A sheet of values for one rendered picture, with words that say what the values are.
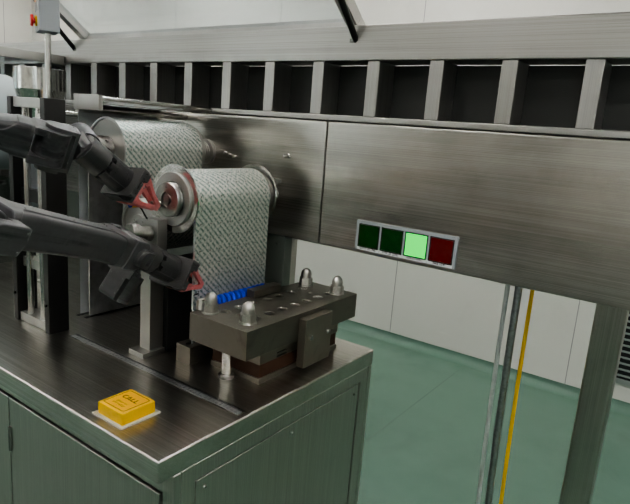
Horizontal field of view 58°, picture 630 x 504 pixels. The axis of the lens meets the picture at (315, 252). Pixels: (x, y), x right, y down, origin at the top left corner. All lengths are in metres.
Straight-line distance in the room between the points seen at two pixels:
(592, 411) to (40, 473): 1.17
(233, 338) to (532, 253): 0.61
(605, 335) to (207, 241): 0.87
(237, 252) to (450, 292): 2.65
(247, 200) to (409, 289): 2.73
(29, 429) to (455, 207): 0.99
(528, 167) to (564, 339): 2.57
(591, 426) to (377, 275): 2.80
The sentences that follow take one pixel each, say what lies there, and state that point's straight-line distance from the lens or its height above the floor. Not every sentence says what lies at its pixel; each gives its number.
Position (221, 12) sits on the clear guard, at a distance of 1.62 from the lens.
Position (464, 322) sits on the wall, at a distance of 3.84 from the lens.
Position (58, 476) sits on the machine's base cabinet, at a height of 0.71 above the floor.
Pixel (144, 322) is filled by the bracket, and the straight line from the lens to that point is 1.31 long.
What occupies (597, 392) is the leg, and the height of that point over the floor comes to 0.91.
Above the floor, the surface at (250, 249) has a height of 1.13.
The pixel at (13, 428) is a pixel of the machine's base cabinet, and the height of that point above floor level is 0.75.
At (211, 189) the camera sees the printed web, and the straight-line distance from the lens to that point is 1.24.
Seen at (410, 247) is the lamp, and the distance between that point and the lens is 1.27.
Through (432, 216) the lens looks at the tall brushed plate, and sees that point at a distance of 1.24.
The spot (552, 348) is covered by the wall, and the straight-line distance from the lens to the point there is 3.71.
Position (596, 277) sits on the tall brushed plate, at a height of 1.19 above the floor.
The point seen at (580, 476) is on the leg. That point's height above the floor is 0.71.
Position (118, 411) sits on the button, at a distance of 1.05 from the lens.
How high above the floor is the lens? 1.41
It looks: 12 degrees down
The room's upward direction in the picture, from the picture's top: 4 degrees clockwise
